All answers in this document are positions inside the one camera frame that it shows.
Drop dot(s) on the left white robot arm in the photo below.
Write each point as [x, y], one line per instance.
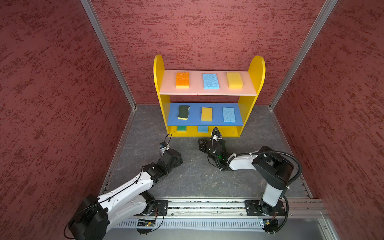
[95, 216]

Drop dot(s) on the blue sponge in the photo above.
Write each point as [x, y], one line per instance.
[229, 115]
[203, 129]
[210, 81]

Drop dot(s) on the aluminium corner post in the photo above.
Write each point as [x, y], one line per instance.
[317, 26]
[97, 26]

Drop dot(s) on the bright green yellow sponge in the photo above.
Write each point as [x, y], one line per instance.
[181, 128]

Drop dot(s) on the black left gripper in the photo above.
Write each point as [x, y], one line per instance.
[178, 161]

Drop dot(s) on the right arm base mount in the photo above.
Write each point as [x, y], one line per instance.
[256, 209]

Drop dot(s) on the orange sponge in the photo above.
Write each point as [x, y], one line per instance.
[183, 80]

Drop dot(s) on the dark green wavy sponge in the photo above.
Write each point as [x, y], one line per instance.
[183, 112]

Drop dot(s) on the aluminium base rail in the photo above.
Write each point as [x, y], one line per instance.
[234, 208]

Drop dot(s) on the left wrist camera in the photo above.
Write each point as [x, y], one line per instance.
[164, 146]

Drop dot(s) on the yellow sponge front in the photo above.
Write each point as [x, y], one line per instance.
[207, 114]

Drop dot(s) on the perforated metal vent strip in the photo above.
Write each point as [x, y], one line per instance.
[226, 224]

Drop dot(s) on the left aluminium corner post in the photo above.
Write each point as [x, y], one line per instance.
[97, 26]

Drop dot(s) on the yellow wooden two-tier shelf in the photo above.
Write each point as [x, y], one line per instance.
[196, 97]

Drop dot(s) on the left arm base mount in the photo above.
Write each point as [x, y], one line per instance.
[156, 207]

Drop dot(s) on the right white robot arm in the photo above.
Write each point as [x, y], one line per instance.
[279, 169]

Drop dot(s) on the right aluminium corner post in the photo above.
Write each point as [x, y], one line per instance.
[317, 26]

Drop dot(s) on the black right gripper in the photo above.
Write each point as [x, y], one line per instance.
[203, 147]

